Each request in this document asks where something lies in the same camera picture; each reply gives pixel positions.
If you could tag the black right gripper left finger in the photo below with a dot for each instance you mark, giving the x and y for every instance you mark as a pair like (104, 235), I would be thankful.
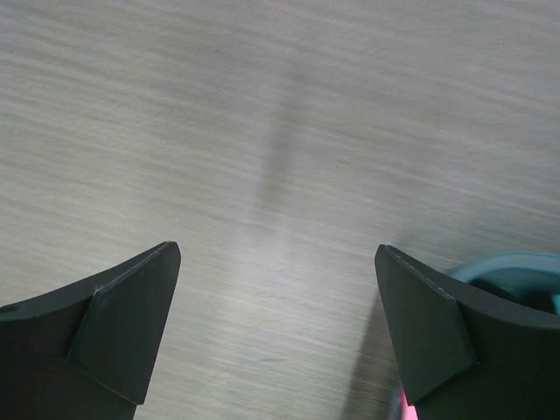
(88, 350)

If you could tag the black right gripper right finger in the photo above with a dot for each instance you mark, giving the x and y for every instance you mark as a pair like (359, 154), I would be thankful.
(463, 351)

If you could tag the teal plastic laundry basket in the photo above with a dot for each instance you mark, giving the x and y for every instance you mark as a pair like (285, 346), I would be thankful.
(529, 278)

